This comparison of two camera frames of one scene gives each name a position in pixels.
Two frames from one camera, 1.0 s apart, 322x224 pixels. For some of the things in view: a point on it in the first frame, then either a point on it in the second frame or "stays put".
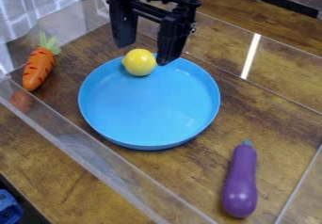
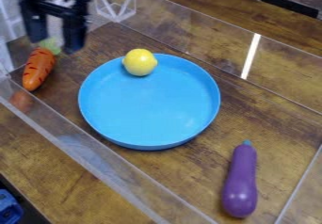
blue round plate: x=153 y=111 stays put
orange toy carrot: x=39 y=63 stays put
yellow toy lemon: x=139 y=62 stays put
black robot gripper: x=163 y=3 -> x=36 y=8
